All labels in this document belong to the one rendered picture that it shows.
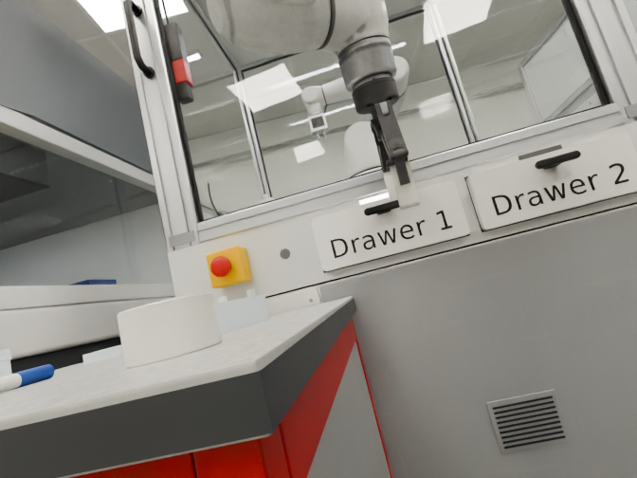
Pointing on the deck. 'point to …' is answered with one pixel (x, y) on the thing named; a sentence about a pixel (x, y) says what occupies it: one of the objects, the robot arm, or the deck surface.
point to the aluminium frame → (152, 119)
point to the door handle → (136, 36)
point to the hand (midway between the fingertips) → (403, 200)
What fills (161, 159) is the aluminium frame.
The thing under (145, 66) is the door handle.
